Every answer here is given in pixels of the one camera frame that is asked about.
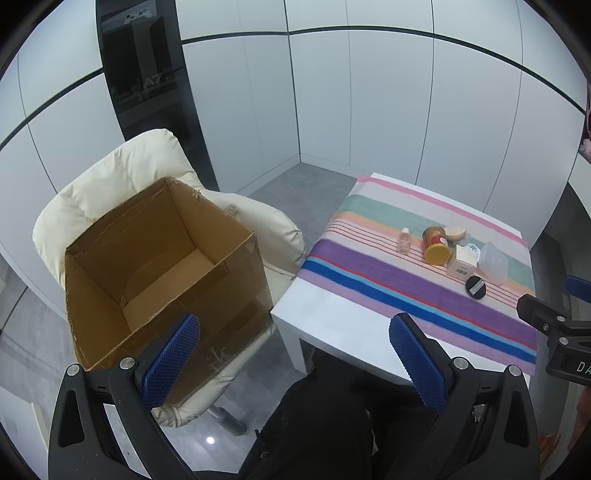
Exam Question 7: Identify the pink plush toy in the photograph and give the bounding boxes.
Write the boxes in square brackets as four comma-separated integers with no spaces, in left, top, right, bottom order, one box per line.
[579,78,591,160]

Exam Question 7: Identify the brown cardboard box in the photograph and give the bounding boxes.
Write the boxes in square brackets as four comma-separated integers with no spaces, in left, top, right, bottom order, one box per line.
[65,176,274,407]

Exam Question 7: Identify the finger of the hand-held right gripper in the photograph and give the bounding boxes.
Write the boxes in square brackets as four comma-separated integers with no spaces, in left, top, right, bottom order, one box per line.
[517,294,591,344]
[564,275,591,298]

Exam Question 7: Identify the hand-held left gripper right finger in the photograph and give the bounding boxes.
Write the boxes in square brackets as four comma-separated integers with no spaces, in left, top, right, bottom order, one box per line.
[389,312,541,480]

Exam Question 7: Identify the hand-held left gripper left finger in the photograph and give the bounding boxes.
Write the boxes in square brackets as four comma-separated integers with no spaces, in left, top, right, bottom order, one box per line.
[48,313,201,480]

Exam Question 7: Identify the person's right hand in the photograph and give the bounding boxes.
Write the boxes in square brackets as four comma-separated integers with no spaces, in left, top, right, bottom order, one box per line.
[573,385,591,446]

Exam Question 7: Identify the red jar with yellow lid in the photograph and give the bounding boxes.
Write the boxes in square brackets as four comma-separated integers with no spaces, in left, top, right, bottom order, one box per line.
[421,226,452,266]

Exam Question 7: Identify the white carton with barcode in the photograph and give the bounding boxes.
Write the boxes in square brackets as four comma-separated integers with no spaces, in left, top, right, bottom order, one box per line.
[446,246,482,280]

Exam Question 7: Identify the striped colourful cloth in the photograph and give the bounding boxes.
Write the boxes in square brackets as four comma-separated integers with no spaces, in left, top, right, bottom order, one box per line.
[295,178,539,377]

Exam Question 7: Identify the clear plastic case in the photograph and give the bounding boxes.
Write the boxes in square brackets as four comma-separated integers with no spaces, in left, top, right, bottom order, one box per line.
[478,241,509,283]

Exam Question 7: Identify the cream padded chair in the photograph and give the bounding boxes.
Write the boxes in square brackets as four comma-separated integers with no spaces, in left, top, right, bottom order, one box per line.
[32,129,305,437]

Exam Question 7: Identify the person's black trousers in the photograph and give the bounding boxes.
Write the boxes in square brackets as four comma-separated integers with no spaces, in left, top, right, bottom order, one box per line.
[240,351,481,480]

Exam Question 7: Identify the white table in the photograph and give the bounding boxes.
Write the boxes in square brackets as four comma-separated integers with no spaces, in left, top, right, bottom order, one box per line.
[270,173,539,386]

